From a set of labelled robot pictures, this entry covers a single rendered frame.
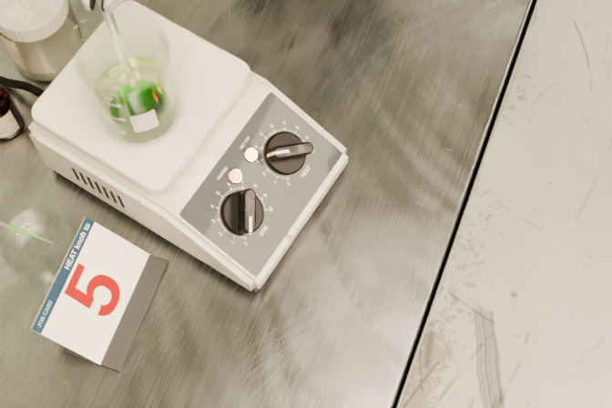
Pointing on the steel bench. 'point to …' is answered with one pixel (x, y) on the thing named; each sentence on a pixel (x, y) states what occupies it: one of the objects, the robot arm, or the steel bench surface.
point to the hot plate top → (198, 59)
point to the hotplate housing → (186, 185)
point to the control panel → (281, 198)
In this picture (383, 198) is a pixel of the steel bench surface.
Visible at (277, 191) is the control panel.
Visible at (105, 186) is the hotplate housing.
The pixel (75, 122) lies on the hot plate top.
